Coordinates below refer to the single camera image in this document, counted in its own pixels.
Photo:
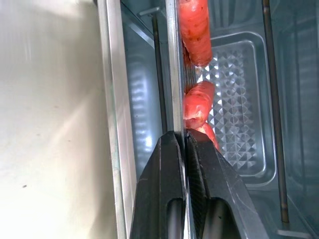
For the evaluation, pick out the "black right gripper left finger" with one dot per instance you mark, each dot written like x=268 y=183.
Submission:
x=159 y=174

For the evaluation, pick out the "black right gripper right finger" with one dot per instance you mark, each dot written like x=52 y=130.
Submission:
x=216 y=179

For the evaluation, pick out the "silver metal baking tray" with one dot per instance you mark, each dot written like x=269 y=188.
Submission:
x=175 y=74

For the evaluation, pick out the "short red sausage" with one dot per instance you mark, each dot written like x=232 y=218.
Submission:
x=211 y=135
x=198 y=104

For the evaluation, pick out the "toaster oven glass door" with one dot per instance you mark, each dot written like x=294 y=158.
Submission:
x=113 y=99

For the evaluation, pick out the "dark oven heating rod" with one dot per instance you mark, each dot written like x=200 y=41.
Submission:
x=274 y=99
x=159 y=74

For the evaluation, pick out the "orange carrot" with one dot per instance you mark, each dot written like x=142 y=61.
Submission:
x=195 y=27

